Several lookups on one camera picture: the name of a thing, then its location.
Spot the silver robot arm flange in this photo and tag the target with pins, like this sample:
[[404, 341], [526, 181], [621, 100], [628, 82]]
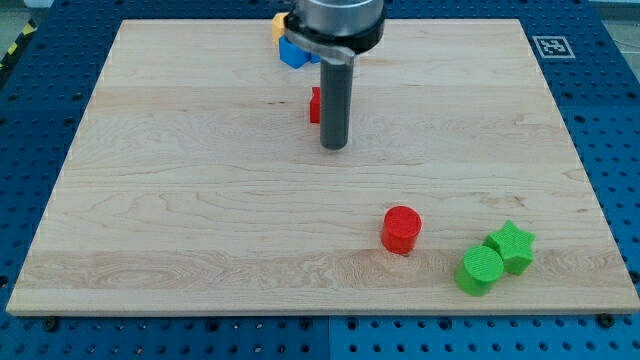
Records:
[[336, 30]]

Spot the red block behind rod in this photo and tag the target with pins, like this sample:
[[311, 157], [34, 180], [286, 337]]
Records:
[[315, 106]]

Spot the red cylinder block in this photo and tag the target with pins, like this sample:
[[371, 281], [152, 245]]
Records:
[[401, 228]]

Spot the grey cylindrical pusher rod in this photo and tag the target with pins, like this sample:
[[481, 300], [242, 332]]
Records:
[[336, 88]]

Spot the light wooden board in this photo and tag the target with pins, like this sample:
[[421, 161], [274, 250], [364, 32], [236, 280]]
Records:
[[196, 185]]

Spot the blue block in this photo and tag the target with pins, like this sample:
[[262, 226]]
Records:
[[294, 56]]

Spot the yellow block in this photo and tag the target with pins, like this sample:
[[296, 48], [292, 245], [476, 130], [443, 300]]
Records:
[[278, 27]]

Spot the green cylinder block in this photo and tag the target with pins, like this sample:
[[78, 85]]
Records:
[[479, 269]]

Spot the green star block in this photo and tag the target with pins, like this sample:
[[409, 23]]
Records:
[[514, 246]]

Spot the white fiducial marker tag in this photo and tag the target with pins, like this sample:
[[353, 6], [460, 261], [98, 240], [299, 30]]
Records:
[[553, 47]]

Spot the black bolt front left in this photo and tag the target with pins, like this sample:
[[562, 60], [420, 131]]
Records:
[[51, 324]]

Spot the black bolt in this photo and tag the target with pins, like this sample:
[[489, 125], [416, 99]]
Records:
[[51, 324], [605, 320]]

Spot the black bolt front right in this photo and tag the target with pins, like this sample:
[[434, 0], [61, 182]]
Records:
[[605, 320]]

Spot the yellow black hazard tape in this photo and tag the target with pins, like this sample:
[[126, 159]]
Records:
[[19, 45]]

